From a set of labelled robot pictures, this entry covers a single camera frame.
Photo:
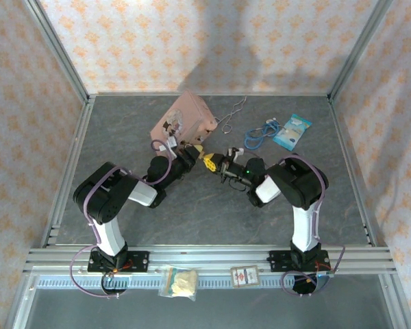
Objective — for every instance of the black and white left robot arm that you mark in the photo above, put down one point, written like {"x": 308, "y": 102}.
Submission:
{"x": 106, "y": 202}

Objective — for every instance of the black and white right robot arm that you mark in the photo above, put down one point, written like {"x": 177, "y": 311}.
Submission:
{"x": 301, "y": 192}

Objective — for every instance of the pink box with cartoon print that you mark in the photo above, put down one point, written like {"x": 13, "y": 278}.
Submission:
{"x": 185, "y": 116}

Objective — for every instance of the white earphones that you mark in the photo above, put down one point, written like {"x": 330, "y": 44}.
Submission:
{"x": 271, "y": 120}

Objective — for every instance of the blue and white packet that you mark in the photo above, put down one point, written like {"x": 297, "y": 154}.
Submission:
{"x": 292, "y": 132}

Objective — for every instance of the clear plastic bag with contents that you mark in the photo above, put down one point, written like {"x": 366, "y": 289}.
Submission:
{"x": 179, "y": 281}

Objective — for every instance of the aluminium mounting rail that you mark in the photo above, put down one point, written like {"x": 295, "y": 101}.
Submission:
{"x": 209, "y": 255}

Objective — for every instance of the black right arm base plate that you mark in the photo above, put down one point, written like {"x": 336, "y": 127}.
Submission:
{"x": 279, "y": 260}

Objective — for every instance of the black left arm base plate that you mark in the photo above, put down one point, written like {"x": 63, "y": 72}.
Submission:
{"x": 138, "y": 260}

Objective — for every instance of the aluminium side rail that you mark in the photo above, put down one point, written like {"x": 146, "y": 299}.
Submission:
{"x": 354, "y": 171}
{"x": 66, "y": 171}

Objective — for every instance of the aluminium frame post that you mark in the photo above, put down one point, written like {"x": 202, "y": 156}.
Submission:
{"x": 60, "y": 51}
{"x": 358, "y": 51}

